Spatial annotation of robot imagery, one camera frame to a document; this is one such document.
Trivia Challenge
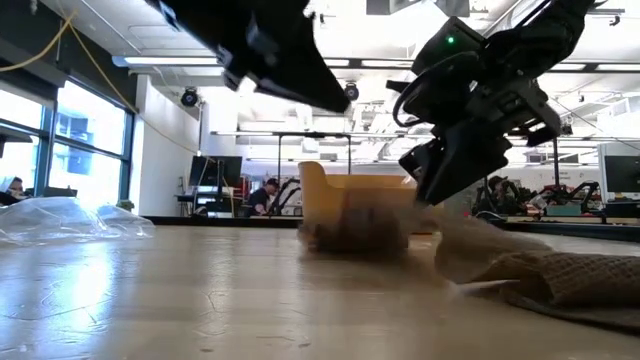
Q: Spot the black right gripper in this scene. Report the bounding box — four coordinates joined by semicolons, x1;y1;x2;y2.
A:
392;49;564;207

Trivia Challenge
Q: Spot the long ceiling light strip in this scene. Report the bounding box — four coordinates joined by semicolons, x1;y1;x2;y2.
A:
111;55;640;73

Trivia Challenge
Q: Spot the black metal camera stand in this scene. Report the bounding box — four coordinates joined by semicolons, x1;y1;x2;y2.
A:
276;131;353;177
481;134;562;202

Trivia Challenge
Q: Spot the black metal table frame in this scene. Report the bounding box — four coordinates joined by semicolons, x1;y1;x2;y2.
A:
144;214;640;245

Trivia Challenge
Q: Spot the yellow hanging cable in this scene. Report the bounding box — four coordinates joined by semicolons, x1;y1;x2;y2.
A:
0;13;140;114

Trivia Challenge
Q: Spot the person's head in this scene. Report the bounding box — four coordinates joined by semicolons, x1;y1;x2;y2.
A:
0;175;26;202

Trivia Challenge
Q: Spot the person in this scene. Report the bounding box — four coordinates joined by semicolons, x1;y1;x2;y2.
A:
246;177;281;218

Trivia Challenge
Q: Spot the yellow plastic basket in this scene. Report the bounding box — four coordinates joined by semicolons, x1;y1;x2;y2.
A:
297;160;446;235

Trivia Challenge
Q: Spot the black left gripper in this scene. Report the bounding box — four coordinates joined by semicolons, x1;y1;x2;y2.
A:
147;0;352;114

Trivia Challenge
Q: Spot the black computer monitor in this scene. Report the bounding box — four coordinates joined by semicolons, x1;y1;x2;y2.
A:
603;155;640;195
188;155;244;189

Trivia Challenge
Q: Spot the window with dark frame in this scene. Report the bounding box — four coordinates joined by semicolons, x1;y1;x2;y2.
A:
0;78;136;202

